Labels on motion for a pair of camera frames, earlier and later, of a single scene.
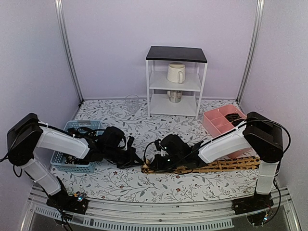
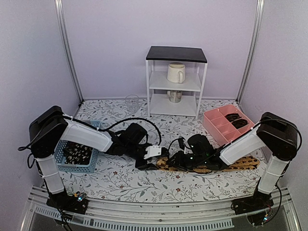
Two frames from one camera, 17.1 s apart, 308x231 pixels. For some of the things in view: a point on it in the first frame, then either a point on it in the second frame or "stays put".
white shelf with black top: x=175 y=77 stays put
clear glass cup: x=132 y=101 stays put
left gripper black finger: x=132 y=159 to x=144 y=166
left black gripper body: x=112 y=155 to x=132 y=149
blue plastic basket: x=58 y=161 stays put
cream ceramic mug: x=176 y=72 stays put
